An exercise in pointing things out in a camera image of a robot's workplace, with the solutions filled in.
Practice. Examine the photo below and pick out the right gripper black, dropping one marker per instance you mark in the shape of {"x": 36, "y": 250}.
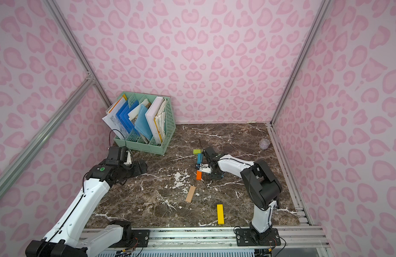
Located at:
{"x": 207, "y": 159}

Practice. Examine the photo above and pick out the aluminium front rail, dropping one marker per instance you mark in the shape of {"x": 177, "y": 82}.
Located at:
{"x": 210, "y": 238}

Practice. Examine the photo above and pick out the natural wood building block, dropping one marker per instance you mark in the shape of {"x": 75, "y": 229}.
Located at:
{"x": 190, "y": 194}

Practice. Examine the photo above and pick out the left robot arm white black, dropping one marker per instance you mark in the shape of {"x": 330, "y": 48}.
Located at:
{"x": 63, "y": 240}

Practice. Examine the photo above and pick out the light blue folder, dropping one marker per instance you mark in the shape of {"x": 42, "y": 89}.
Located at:
{"x": 141, "y": 124}

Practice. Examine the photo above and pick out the green plastic file basket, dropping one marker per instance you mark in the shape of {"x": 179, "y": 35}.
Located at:
{"x": 134, "y": 142}

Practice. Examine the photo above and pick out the white paper sheets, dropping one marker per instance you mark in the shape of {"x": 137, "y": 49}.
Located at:
{"x": 112, "y": 120}

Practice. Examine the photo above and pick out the yellow building block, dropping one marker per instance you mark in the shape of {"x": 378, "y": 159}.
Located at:
{"x": 220, "y": 215}

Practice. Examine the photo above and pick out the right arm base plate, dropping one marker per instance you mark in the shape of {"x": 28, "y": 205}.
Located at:
{"x": 250, "y": 237}

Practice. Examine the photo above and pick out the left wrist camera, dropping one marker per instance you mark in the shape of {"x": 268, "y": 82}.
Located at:
{"x": 119, "y": 156}

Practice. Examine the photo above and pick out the white booklets stack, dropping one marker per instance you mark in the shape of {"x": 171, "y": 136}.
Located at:
{"x": 155, "y": 116}

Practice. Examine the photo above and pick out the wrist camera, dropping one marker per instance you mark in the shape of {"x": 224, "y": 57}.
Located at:
{"x": 210, "y": 155}
{"x": 119, "y": 156}

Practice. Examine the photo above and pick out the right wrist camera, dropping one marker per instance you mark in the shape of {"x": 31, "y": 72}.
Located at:
{"x": 210, "y": 155}

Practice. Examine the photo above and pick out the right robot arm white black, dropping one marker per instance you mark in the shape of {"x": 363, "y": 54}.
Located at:
{"x": 261, "y": 184}

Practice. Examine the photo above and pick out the orange building block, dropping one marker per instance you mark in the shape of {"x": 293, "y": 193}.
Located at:
{"x": 199, "y": 176}

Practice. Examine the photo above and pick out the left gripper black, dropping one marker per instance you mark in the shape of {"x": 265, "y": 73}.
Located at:
{"x": 134, "y": 167}

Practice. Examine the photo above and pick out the blue folders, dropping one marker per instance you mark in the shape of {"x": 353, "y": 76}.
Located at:
{"x": 123, "y": 117}

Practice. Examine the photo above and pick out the clear plastic cup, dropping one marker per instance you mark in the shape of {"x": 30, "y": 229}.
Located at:
{"x": 264, "y": 144}

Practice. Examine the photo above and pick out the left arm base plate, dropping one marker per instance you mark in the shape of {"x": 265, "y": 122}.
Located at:
{"x": 138, "y": 238}

